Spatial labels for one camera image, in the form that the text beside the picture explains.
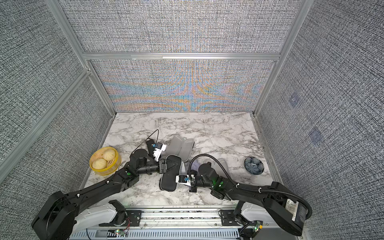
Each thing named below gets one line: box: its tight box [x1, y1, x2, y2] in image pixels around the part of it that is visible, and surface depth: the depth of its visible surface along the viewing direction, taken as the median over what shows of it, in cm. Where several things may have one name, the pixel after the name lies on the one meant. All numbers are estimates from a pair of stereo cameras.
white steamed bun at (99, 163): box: [92, 158, 107, 170], surface depth 88 cm
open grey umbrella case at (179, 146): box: [161, 134, 195, 163], surface depth 102 cm
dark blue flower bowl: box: [244, 156, 265, 175], surface depth 91 cm
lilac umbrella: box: [191, 160, 200, 172], surface depth 65 cm
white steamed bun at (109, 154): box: [102, 149, 116, 161], surface depth 92 cm
